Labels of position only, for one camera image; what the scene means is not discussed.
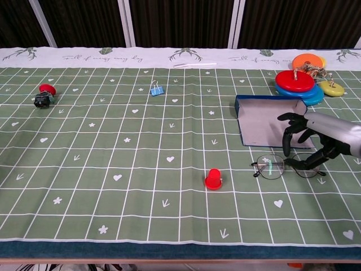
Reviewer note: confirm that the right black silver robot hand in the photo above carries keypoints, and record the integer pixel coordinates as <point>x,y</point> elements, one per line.
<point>332,131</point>

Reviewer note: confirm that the dark blue under cloth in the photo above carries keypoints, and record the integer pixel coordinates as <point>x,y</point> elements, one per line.
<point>169,250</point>

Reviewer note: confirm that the small red plastic cap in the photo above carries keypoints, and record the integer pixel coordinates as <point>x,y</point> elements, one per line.
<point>213,182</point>

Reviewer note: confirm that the white partition post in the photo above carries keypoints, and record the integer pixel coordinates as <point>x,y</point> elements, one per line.
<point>358,43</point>
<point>42,25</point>
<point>127,25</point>
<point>236,25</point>

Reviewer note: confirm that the orange wooden disc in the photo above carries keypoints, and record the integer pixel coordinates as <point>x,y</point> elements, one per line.
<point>306,60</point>

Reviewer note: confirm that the small yellow-green wooden disc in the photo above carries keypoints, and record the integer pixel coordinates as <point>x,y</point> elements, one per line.
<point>334,89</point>

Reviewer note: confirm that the green grid tablecloth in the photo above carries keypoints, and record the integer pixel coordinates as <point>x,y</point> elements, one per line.
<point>127,158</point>

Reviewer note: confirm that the blue grey-lined glasses case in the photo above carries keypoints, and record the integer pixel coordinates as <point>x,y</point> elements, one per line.
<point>259,124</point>

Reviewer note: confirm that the large yellow wooden disc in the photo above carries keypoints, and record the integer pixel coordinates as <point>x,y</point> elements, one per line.
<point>323,62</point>

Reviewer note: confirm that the white plastic strip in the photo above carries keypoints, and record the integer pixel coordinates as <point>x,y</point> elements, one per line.
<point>194,65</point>

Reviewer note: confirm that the red mushroom emergency stop switch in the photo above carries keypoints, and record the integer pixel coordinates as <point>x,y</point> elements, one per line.
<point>46,89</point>

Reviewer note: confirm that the black wire-frame eyeglasses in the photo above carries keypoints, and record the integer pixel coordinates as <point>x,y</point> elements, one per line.
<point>269,166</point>

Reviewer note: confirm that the blue binder clip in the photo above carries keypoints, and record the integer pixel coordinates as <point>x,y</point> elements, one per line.
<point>157,91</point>

